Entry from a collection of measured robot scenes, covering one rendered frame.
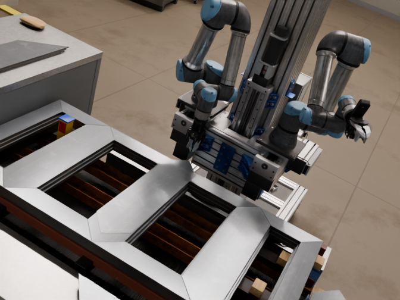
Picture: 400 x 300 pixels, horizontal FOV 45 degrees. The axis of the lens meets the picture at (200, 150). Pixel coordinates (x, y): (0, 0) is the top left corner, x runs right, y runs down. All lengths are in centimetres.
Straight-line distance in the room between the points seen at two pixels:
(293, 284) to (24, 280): 104
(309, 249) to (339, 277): 140
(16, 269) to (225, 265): 80
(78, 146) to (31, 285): 78
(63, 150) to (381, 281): 250
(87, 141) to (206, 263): 90
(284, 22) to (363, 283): 200
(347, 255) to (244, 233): 182
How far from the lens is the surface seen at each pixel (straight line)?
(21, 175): 220
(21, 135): 248
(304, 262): 222
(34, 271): 197
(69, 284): 194
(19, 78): 253
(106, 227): 201
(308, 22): 260
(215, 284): 193
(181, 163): 248
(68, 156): 234
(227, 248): 209
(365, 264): 394
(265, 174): 254
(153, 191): 225
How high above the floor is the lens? 222
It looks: 31 degrees down
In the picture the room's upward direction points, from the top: 19 degrees clockwise
